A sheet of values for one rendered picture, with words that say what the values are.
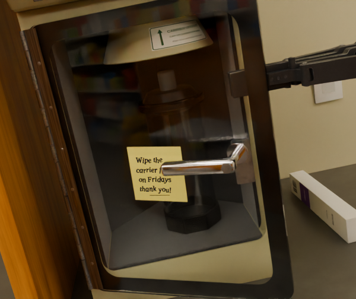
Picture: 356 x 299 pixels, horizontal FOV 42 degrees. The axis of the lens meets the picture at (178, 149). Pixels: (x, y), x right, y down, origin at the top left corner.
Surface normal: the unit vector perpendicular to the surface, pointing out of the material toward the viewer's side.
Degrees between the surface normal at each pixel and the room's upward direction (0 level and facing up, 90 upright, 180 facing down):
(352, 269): 0
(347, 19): 90
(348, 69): 90
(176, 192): 90
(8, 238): 90
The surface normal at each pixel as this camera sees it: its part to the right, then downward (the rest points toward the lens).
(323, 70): -0.14, 0.30
